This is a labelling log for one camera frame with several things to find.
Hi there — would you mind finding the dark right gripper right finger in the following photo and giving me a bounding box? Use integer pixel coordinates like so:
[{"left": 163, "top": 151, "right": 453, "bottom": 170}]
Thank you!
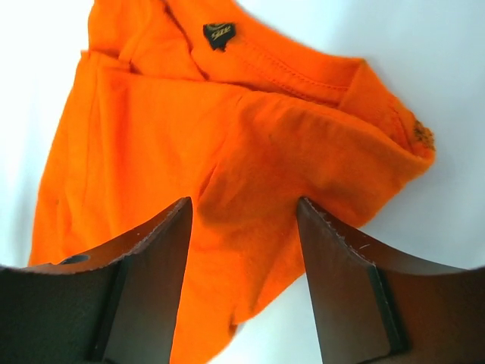
[{"left": 296, "top": 198, "right": 484, "bottom": 363}]

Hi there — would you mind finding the orange t-shirt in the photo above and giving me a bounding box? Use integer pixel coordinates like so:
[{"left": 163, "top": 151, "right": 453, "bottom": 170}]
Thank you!
[{"left": 30, "top": 1, "right": 435, "bottom": 363}]

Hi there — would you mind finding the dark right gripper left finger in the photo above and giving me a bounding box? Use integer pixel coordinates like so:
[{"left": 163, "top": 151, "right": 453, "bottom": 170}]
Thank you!
[{"left": 1, "top": 197, "right": 192, "bottom": 363}]

